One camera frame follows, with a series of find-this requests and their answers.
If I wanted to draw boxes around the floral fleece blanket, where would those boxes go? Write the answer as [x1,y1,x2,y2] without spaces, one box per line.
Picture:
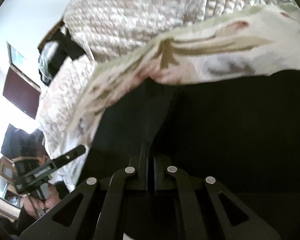
[63,4,300,189]

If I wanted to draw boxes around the person's left hand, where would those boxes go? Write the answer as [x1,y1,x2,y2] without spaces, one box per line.
[23,184,61,219]

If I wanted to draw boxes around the quilted floral bedspread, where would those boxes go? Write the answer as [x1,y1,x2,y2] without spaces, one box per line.
[37,0,300,158]

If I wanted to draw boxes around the dark red wooden door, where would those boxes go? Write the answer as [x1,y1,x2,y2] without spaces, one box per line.
[2,68,40,119]

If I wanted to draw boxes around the dark clothes pile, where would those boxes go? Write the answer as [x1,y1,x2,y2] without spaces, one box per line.
[38,26,85,86]

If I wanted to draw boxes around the black pants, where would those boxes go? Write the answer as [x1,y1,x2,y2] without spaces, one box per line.
[91,70,300,239]

